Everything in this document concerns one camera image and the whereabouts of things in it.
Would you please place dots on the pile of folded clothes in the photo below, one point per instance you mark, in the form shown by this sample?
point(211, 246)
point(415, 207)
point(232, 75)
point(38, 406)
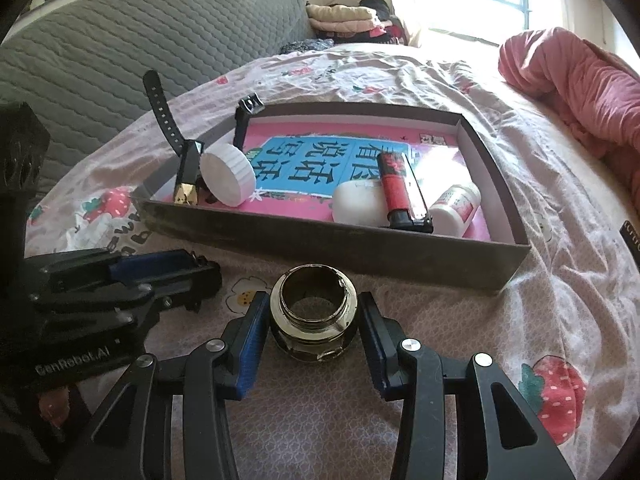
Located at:
point(345, 20)

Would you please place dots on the white pill bottle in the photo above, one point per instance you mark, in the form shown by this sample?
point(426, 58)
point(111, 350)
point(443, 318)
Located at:
point(452, 210)

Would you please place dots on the strawberry print bed sheet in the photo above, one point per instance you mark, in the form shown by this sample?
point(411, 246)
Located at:
point(550, 310)

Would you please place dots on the pink duvet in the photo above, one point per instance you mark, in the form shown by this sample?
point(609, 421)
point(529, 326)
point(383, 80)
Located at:
point(575, 90)

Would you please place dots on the red and black lighter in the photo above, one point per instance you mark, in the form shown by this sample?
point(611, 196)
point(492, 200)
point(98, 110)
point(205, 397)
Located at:
point(395, 185)

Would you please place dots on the shallow brown cardboard box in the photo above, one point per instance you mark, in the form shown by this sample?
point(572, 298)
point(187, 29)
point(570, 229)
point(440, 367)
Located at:
point(300, 245)

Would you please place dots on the glass ink bottle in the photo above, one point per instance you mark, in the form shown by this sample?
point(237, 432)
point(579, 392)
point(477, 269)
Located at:
point(310, 347)

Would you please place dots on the window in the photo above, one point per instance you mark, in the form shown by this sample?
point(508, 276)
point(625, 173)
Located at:
point(500, 0)

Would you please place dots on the person's left hand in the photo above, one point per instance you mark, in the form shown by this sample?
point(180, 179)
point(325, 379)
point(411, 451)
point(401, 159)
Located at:
point(56, 407)

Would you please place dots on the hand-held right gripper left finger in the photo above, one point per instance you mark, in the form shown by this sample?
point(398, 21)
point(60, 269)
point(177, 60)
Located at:
point(250, 350)

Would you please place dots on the cream curtain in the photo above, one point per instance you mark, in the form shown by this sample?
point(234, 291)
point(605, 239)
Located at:
point(407, 5)

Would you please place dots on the pink and blue book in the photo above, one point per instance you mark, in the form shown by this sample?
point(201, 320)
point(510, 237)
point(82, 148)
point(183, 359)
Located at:
point(310, 160)

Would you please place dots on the dark patterned cloth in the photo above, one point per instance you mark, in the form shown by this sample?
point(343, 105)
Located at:
point(302, 46)

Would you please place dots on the dark tube with gold print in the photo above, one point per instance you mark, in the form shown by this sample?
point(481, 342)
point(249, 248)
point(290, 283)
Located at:
point(632, 232)

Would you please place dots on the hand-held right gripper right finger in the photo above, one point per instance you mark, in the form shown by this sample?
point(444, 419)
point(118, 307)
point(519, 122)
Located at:
point(375, 345)

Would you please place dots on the white earbuds case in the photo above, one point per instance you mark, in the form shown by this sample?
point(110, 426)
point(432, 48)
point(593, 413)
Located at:
point(355, 205)

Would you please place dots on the grey quilted headboard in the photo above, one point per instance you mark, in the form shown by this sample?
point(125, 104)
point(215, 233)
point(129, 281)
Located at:
point(125, 35)

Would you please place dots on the black and yellow wristwatch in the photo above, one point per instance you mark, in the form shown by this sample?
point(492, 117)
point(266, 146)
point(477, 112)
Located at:
point(187, 170)

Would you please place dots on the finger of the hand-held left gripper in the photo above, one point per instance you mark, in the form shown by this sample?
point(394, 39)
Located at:
point(170, 292)
point(150, 264)

